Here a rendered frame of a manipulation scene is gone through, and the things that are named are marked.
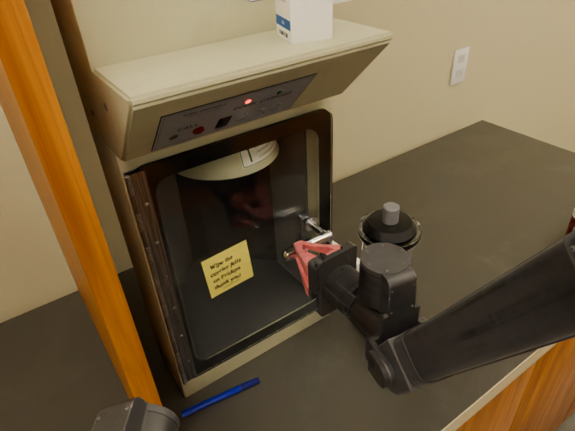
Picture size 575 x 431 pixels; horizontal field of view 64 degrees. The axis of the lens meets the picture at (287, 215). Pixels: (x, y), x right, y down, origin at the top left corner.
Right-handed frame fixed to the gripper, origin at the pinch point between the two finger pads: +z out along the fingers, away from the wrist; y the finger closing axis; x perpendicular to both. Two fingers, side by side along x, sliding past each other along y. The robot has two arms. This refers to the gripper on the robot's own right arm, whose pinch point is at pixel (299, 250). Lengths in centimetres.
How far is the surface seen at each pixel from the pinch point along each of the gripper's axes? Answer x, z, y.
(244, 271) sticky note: 7.7, 4.5, -3.3
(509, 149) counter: -101, 27, -27
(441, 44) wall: -89, 49, 4
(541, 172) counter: -95, 12, -27
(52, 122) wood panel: 27.1, -3.5, 29.9
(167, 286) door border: 19.7, 4.5, 0.7
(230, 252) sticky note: 9.5, 4.5, 1.5
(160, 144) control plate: 17.1, 1.2, 22.9
